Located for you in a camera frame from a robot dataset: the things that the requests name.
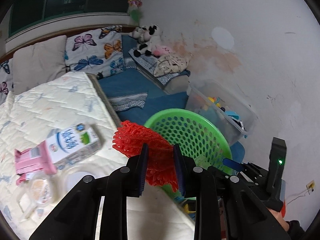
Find clear plastic bowl container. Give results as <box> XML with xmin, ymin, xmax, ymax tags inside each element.
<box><xmin>60</xmin><ymin>164</ymin><xmax>99</xmax><ymax>193</ymax></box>

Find white blue milk carton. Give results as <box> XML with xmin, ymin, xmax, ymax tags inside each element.
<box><xmin>46</xmin><ymin>123</ymin><xmax>102</xmax><ymax>165</ymax></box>

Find small clear pudding cup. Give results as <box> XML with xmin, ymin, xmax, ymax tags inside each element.
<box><xmin>27</xmin><ymin>178</ymin><xmax>55</xmax><ymax>206</ymax></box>

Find person's right hand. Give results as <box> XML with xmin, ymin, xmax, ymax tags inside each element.
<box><xmin>268</xmin><ymin>208</ymin><xmax>290</xmax><ymax>232</ymax></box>

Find green plastic mesh basket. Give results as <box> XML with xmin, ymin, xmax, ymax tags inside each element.
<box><xmin>144</xmin><ymin>108</ymin><xmax>233</xmax><ymax>201</ymax></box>

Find clear plastic storage bin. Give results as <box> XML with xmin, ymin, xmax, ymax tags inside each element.
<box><xmin>185</xmin><ymin>80</ymin><xmax>257</xmax><ymax>146</ymax></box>

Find white quilted mattress pad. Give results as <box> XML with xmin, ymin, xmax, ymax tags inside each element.
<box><xmin>1</xmin><ymin>72</ymin><xmax>127</xmax><ymax>239</ymax></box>

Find pink snack package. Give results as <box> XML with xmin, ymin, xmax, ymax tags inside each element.
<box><xmin>14</xmin><ymin>141</ymin><xmax>57</xmax><ymax>185</ymax></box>

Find crumpled beige spotted cloth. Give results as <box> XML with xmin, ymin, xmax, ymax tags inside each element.
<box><xmin>153</xmin><ymin>53</ymin><xmax>189</xmax><ymax>77</ymax></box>

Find blue patterned folded blanket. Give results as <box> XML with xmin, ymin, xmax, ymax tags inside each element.
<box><xmin>129</xmin><ymin>49</ymin><xmax>190</xmax><ymax>88</ymax></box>

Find flat clear plastic lid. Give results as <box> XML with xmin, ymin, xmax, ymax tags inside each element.
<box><xmin>16</xmin><ymin>191</ymin><xmax>37</xmax><ymax>221</ymax></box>

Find pink plush toy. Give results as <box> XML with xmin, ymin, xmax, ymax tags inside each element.
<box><xmin>152</xmin><ymin>45</ymin><xmax>172</xmax><ymax>57</ymax></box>

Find butterfly print pillow right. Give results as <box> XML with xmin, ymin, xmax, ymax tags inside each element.
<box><xmin>65</xmin><ymin>25</ymin><xmax>125</xmax><ymax>79</ymax></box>

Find butterfly print pillow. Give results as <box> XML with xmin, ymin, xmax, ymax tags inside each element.
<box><xmin>65</xmin><ymin>25</ymin><xmax>125</xmax><ymax>79</ymax></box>
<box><xmin>0</xmin><ymin>59</ymin><xmax>13</xmax><ymax>105</ymax></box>

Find black white cow plush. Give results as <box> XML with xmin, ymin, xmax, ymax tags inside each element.
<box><xmin>129</xmin><ymin>25</ymin><xmax>162</xmax><ymax>57</ymax></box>

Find plain beige pillow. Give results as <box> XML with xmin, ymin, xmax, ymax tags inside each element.
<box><xmin>12</xmin><ymin>35</ymin><xmax>67</xmax><ymax>95</ymax></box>

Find butterfly print pillow left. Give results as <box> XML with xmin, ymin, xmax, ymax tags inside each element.
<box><xmin>0</xmin><ymin>59</ymin><xmax>13</xmax><ymax>105</ymax></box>

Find dark window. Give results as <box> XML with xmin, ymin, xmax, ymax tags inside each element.
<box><xmin>9</xmin><ymin>0</ymin><xmax>129</xmax><ymax>36</ymax></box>

